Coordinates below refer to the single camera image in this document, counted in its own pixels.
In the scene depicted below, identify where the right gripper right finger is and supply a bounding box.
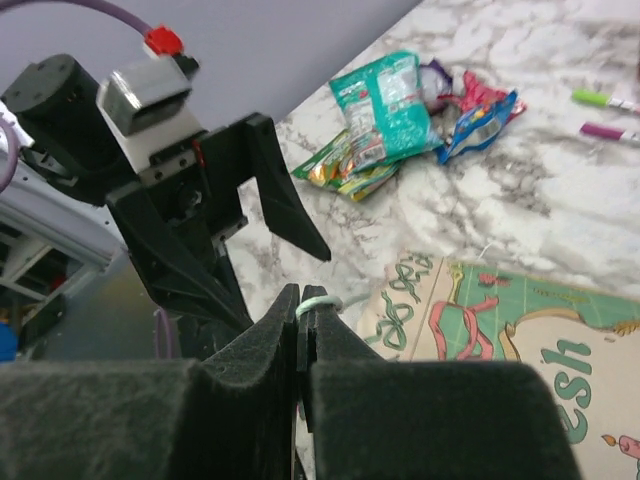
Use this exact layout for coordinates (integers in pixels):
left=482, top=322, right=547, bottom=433
left=306, top=306, right=581, bottom=479

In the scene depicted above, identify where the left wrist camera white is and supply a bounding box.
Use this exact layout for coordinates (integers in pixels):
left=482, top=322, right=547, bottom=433
left=96, top=25, right=203, bottom=174

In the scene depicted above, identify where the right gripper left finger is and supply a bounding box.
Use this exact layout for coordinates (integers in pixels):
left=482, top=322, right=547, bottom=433
left=1, top=284, right=300, bottom=479

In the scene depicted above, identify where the red snack packet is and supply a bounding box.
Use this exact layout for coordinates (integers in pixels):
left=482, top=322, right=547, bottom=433
left=441, top=70, right=509, bottom=112

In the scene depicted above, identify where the teal snack packet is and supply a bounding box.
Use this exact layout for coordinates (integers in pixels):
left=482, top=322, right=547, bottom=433
left=329, top=50, right=443, bottom=172

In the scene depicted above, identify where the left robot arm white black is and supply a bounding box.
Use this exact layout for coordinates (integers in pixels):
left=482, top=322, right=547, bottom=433
left=1, top=54, right=331, bottom=333

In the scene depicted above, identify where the blue m&m snack packet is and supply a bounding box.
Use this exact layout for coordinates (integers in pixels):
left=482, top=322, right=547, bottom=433
left=436, top=90, right=519, bottom=165

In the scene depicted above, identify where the green capped marker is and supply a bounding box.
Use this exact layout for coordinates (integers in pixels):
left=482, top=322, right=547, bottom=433
left=571, top=89, right=639, bottom=115

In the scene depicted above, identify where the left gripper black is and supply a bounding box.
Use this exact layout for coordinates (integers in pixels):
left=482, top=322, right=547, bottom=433
left=106, top=113, right=331, bottom=333

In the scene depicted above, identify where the purple snack packet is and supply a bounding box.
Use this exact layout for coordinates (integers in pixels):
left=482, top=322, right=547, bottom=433
left=419, top=59, right=453, bottom=114

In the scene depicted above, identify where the green paper bag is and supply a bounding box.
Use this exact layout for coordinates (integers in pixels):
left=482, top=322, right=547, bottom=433
left=294, top=249, right=640, bottom=480

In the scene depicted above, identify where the green yellow snack packet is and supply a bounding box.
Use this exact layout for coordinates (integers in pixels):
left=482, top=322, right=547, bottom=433
left=291, top=130, right=401, bottom=202

